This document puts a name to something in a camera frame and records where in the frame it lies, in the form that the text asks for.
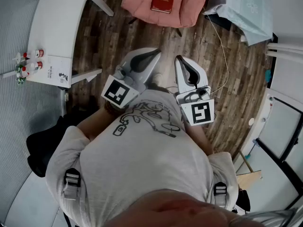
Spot black bag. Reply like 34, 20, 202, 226
236, 188, 251, 212

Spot white printed booklet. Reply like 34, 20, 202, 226
46, 55, 72, 89

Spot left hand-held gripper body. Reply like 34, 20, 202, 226
101, 58, 148, 109

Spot wooden board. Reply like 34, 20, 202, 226
236, 150, 263, 191

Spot person's right forearm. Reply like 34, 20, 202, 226
183, 119, 215, 156

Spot white floor cable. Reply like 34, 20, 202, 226
205, 13, 230, 96

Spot light blue cloth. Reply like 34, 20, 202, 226
203, 0, 275, 47

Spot person's grey printed t-shirt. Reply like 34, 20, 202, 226
46, 88, 239, 227

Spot person's right shoulder strap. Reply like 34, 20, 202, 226
213, 182, 228, 209

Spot black-framed window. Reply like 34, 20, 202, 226
257, 96, 303, 196

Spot brown bead bracelet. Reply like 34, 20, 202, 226
104, 100, 127, 117

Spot person's shoe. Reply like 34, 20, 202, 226
151, 72, 164, 87

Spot thick white wall pipes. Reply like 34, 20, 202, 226
266, 43, 303, 63

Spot person's shoulder strap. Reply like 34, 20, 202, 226
62, 168, 81, 201
213, 182, 228, 209

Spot person's left shoulder strap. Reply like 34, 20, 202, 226
62, 168, 81, 201

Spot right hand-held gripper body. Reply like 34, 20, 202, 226
175, 86, 215, 127

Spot person's face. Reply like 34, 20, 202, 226
104, 189, 261, 227

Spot black office chair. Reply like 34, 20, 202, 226
26, 105, 100, 178

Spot pink cushioned chair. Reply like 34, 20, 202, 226
120, 0, 212, 28

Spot person's left forearm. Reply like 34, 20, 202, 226
77, 100, 126, 141

